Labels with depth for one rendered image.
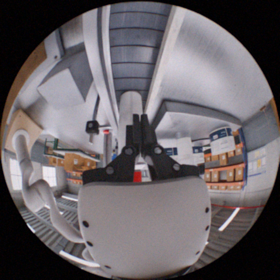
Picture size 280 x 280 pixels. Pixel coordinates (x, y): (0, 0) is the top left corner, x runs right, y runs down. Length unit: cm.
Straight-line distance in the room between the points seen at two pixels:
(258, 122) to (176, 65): 443
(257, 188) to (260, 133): 212
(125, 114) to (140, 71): 9
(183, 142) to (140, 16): 51
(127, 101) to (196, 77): 21
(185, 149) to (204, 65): 39
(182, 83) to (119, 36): 22
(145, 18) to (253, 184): 485
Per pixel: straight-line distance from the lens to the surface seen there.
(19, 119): 65
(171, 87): 31
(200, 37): 25
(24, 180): 56
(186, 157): 49
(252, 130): 456
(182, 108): 36
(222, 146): 63
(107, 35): 17
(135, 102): 21
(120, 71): 20
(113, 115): 16
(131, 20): 17
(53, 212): 50
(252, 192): 488
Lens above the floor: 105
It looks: 15 degrees down
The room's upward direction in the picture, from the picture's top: 177 degrees clockwise
